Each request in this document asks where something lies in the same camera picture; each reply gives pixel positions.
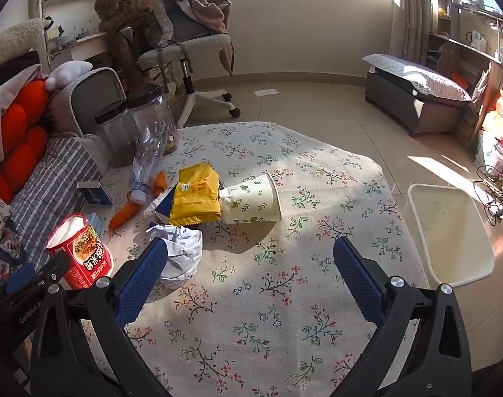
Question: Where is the white woven sack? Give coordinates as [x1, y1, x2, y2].
[474, 130, 503, 170]

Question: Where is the orange carrot toy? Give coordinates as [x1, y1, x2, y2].
[109, 202, 138, 230]

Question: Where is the orange plush cushion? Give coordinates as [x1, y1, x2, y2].
[0, 78, 50, 204]

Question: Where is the floral patterned cloth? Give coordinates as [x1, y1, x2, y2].
[0, 196, 31, 294]

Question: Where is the beige fluffy cloth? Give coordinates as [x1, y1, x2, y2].
[0, 19, 48, 77]

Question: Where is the grey mesh chair back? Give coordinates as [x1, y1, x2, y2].
[53, 67, 127, 138]

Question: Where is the white plastic bin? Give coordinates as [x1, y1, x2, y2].
[406, 183, 495, 289]

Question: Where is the white orange plastic bag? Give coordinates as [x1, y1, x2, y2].
[479, 87, 503, 141]

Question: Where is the orange snack wrapper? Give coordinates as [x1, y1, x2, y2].
[152, 171, 168, 196]

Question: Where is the beige curtain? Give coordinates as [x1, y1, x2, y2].
[398, 0, 437, 66]

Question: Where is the floral tablecloth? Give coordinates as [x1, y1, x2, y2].
[80, 121, 430, 397]

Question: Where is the green print paper cup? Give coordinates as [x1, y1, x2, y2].
[218, 171, 282, 226]

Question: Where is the white drink carton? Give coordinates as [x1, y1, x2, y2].
[146, 182, 180, 224]

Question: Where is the red instant noodle cup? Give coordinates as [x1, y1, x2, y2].
[45, 213, 114, 290]

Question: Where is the striped grey blanket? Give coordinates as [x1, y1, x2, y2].
[9, 134, 112, 257]

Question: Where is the white bookshelf desk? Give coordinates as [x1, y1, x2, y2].
[38, 0, 128, 73]

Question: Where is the white plush toy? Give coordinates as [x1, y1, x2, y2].
[45, 61, 94, 92]

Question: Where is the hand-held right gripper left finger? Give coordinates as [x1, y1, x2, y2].
[30, 238, 173, 397]

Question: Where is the black lid clear jar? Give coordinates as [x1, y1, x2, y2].
[125, 87, 180, 154]
[95, 101, 137, 169]

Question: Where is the pink blanket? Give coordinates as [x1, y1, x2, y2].
[189, 0, 236, 77]

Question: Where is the crushed clear plastic bottle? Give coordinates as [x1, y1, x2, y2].
[127, 122, 180, 206]

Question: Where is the grey storage bench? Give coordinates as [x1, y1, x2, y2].
[364, 55, 472, 137]

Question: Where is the quilted grey bench cover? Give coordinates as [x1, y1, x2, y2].
[362, 54, 472, 103]

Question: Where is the yellow snack packet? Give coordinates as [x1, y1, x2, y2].
[169, 163, 222, 227]

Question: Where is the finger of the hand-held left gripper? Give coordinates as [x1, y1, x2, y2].
[5, 251, 72, 298]

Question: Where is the tangle of black cables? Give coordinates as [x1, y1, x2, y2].
[473, 165, 503, 227]

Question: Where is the wooden shelf unit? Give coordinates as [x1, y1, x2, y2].
[427, 0, 503, 141]

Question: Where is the grey office chair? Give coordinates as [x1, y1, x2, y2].
[138, 0, 242, 129]

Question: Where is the dark blue small box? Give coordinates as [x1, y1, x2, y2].
[77, 180, 114, 206]

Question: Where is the brown fleece blanket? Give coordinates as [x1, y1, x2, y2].
[95, 0, 171, 87]

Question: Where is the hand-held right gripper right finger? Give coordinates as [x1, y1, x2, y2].
[330, 236, 472, 397]

